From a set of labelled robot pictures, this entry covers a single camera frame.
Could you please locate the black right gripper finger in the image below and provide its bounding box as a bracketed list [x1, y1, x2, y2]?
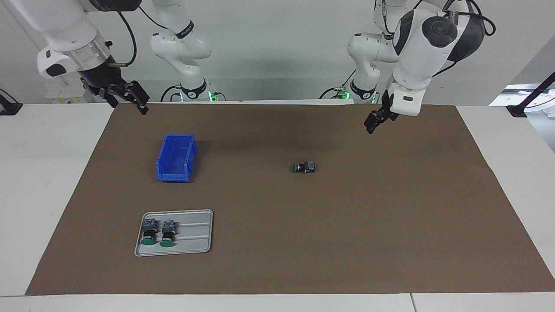
[117, 81, 150, 115]
[98, 91, 120, 108]

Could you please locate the white box yellow label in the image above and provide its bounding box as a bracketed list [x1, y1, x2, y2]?
[46, 84, 95, 104]

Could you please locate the blue plastic bin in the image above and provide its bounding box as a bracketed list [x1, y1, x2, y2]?
[155, 133, 198, 183]

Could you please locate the black table clamp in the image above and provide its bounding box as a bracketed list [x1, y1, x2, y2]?
[0, 89, 23, 116]

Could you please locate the brown paper mat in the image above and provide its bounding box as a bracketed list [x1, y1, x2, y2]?
[25, 103, 555, 296]

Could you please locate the black angled stand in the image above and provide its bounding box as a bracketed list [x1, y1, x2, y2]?
[506, 71, 555, 118]

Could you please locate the grey metal tray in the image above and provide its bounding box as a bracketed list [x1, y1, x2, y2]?
[134, 209, 214, 257]

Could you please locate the black base cable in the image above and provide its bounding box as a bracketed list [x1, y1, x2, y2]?
[160, 84, 183, 103]
[320, 67, 360, 99]

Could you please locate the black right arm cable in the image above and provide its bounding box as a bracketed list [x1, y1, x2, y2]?
[108, 6, 183, 68]

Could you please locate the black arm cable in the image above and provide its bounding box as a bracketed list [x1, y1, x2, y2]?
[375, 0, 497, 78]
[108, 6, 183, 68]

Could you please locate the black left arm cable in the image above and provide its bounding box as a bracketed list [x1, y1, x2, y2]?
[375, 0, 497, 78]

